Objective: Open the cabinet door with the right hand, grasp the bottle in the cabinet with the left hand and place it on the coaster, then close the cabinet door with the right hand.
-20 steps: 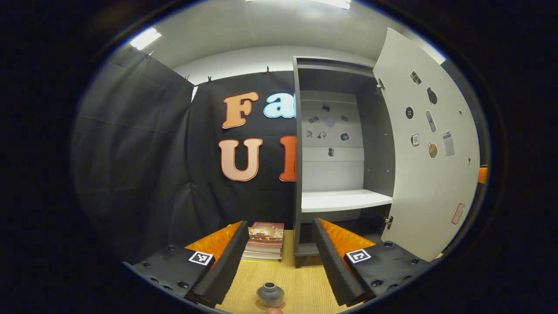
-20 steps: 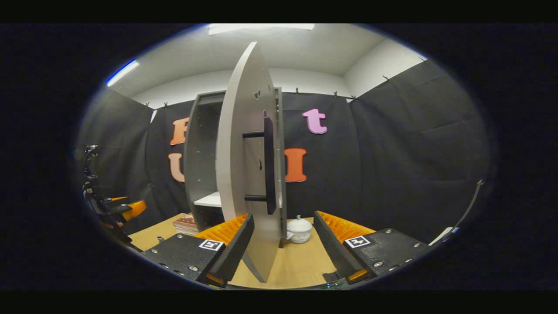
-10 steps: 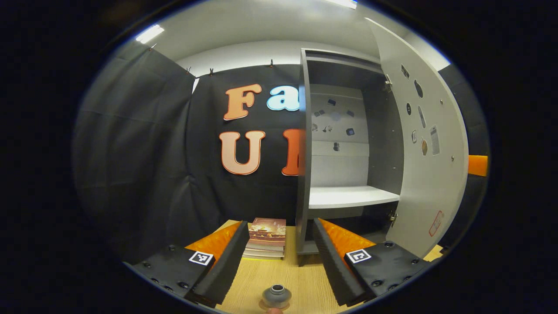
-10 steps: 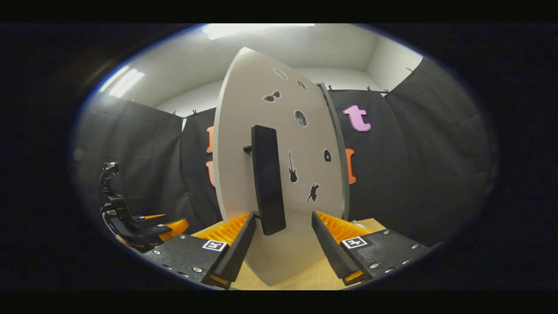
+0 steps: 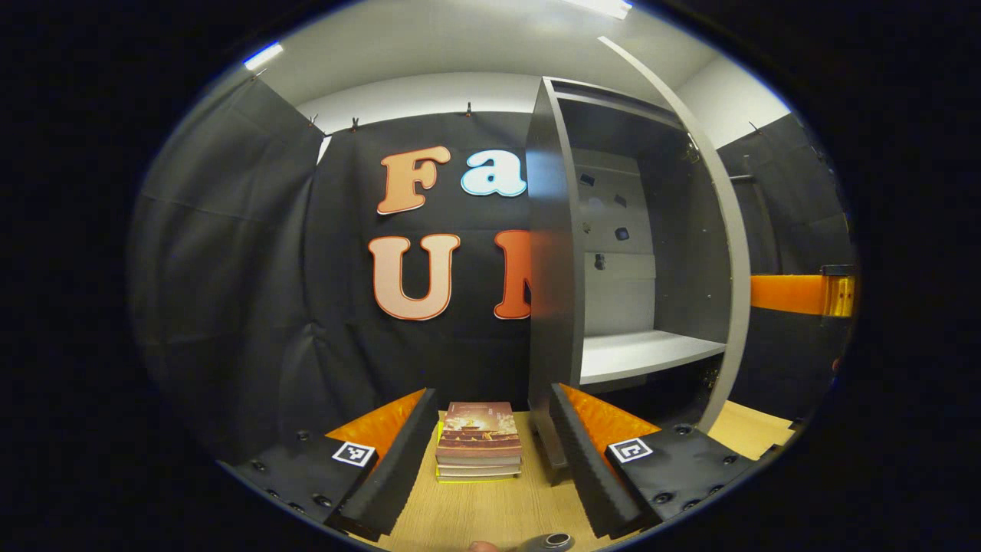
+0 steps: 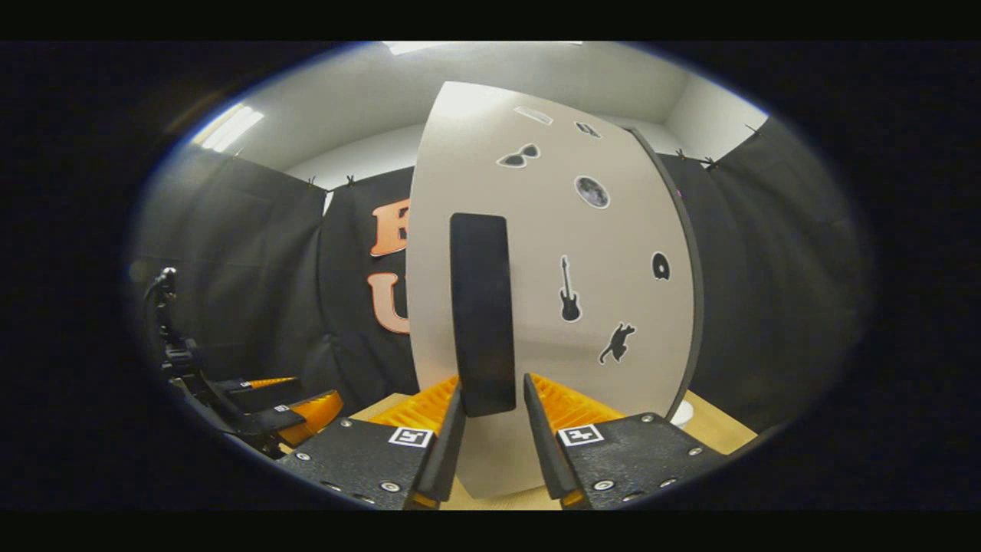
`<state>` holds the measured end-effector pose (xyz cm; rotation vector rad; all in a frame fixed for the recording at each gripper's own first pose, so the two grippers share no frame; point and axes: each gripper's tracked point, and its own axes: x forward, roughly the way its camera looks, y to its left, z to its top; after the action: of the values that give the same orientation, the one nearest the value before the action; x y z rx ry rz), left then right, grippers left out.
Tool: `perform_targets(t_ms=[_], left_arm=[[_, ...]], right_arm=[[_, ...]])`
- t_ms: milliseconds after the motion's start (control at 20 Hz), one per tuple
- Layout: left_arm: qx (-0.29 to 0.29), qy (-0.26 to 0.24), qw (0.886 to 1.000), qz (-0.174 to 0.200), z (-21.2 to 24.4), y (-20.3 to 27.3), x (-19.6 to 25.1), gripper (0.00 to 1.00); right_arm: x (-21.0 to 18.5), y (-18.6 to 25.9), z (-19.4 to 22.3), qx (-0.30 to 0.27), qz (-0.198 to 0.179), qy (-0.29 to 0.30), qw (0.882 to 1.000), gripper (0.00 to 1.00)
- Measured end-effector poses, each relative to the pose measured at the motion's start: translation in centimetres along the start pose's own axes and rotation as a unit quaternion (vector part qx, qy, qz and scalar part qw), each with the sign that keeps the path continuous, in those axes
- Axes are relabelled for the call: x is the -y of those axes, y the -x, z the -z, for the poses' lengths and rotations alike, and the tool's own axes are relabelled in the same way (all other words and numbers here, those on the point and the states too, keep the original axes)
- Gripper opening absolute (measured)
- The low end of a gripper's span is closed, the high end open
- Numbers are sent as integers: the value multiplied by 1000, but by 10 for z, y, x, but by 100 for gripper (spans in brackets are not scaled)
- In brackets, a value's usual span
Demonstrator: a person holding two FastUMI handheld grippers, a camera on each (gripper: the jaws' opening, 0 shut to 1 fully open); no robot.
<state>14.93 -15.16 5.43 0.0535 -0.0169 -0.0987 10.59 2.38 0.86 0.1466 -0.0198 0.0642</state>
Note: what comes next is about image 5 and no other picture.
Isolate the grey cabinet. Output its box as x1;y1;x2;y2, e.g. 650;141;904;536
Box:
525;75;733;468

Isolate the black backdrop cloth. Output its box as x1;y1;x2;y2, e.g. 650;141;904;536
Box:
130;73;859;461

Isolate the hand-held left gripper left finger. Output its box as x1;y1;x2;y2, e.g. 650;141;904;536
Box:
222;387;439;541

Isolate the ceiling strip light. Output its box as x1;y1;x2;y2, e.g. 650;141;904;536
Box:
563;0;634;21
243;41;285;72

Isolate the brown cover book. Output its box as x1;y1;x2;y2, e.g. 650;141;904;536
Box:
435;402;524;465

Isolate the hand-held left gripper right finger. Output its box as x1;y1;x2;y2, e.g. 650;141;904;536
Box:
548;382;756;541

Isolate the white cabinet door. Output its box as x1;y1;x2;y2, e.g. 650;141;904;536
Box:
596;34;753;436

